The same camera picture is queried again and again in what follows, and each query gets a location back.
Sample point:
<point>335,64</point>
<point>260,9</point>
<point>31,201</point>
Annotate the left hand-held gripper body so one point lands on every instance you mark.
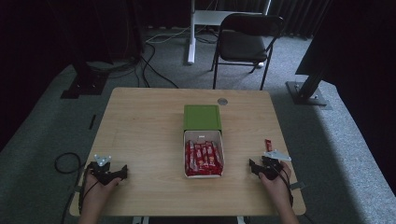
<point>101,172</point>

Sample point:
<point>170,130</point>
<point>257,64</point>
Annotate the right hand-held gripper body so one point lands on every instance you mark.
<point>272,166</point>

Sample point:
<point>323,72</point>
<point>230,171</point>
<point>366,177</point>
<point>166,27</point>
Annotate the red snack packet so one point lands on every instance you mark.
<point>268,145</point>

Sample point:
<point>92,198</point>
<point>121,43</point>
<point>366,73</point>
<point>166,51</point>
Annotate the row of red packets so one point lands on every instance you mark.
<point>204,158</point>

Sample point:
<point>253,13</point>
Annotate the person's left hand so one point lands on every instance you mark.
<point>95,189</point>

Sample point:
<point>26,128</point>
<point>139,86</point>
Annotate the person's right hand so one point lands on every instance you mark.
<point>275,185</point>

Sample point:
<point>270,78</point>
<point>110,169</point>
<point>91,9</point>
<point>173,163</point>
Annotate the grey tape piece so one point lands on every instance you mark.
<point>77,188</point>
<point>298,185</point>

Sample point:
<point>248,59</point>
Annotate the black floor strip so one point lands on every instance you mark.
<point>92,122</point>

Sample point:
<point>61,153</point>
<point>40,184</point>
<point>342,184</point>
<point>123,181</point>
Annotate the grey round table grommet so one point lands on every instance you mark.
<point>222,101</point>

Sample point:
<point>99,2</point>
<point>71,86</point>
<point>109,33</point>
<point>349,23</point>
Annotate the black metal stand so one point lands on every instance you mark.
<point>306,93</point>
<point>85,84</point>

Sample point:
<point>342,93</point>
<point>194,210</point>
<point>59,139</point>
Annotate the black folding chair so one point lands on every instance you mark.
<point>246,43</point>

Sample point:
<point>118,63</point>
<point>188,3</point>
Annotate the white desk frame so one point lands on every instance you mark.
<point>193,34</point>

